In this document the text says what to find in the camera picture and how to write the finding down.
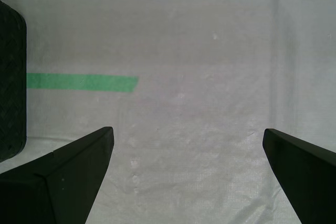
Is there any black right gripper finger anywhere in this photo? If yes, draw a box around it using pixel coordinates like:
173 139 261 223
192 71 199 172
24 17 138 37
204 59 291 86
262 128 336 224
0 126 114 224

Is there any black perforated plastic basket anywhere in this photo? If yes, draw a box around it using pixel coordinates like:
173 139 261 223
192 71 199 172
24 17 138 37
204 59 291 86
0 0 28 163

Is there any long green tape strip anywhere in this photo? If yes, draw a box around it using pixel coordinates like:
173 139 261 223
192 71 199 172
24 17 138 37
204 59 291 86
26 72 140 93

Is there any white table cloth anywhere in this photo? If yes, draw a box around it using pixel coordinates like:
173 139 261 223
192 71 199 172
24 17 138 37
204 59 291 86
0 0 336 224

